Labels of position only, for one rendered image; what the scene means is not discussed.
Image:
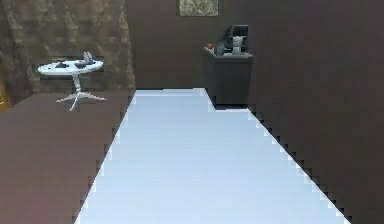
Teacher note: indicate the white cup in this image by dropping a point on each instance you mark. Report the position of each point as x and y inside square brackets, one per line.
[237, 44]

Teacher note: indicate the black coffee maker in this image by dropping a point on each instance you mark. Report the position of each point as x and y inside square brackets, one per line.
[238, 31]

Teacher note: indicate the dark grey cabinet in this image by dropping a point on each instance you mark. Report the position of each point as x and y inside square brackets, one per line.
[230, 76]

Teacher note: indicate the grey bottle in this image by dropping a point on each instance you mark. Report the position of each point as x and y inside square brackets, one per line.
[219, 49]

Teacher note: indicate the grey pointed object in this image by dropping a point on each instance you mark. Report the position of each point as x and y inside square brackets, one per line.
[87, 57]

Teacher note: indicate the small black flat object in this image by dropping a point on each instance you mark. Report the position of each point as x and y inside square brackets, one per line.
[80, 65]
[61, 65]

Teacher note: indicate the olive framed wall picture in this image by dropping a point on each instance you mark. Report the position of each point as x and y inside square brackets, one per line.
[198, 7]

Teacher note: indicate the white round pedestal table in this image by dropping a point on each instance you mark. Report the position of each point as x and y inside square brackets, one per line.
[77, 70]

